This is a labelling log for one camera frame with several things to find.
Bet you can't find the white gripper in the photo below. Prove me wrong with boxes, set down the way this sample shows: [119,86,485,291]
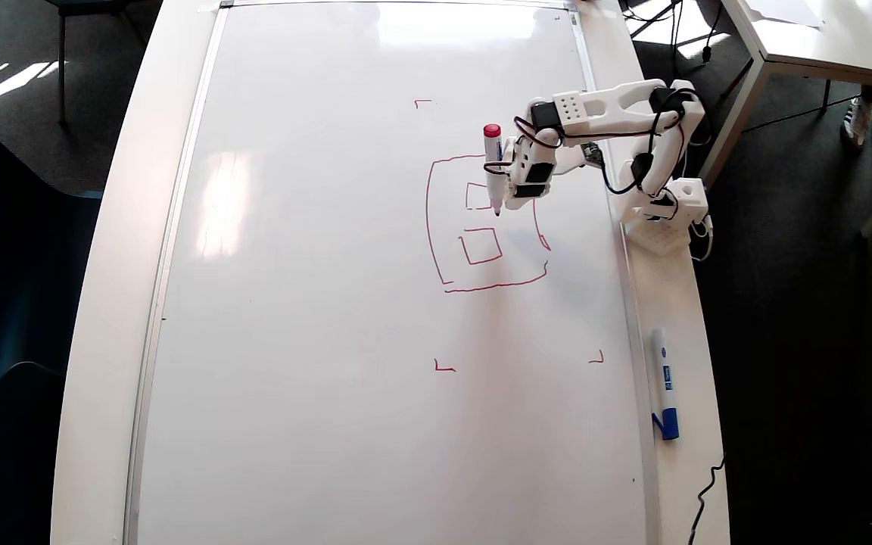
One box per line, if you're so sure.
[501,135,562,211]

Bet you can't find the red whiteboard marker pen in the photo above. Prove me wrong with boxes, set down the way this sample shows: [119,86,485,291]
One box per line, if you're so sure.
[483,123,504,219]

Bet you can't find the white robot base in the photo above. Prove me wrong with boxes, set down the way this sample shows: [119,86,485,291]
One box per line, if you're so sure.
[616,178,710,256]

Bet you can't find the large whiteboard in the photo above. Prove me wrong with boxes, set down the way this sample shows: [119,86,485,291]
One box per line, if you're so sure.
[124,0,660,545]

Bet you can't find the blue whiteboard marker pen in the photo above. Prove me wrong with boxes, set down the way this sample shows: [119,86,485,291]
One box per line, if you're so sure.
[648,327,681,441]

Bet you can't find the white paper sheet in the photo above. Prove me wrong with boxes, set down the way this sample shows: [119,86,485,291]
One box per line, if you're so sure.
[746,0,824,28]

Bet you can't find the white black striped sneaker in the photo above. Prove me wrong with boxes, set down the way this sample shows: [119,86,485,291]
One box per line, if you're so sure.
[842,97,872,149]

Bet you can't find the white side table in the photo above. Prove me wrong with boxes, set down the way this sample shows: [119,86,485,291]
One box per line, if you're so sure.
[697,0,872,238]

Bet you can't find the teal chair metal legs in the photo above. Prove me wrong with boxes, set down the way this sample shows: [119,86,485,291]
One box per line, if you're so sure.
[46,0,134,128]

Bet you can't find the dark blue chair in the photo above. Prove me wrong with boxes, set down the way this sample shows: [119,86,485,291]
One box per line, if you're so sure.
[0,362,67,545]
[0,102,104,416]

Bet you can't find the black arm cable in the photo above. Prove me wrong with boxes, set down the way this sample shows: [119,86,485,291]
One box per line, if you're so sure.
[481,87,713,220]

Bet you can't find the white cable at base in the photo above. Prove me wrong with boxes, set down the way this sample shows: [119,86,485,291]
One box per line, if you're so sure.
[690,214,715,263]

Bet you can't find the black power cable bundle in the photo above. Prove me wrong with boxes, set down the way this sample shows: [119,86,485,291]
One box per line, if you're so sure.
[620,0,726,84]

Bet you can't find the thin black floor cable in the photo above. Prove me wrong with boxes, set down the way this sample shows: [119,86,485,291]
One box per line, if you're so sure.
[739,95,861,135]

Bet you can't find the black cable on table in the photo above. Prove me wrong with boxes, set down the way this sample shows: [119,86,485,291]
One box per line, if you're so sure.
[687,453,726,545]

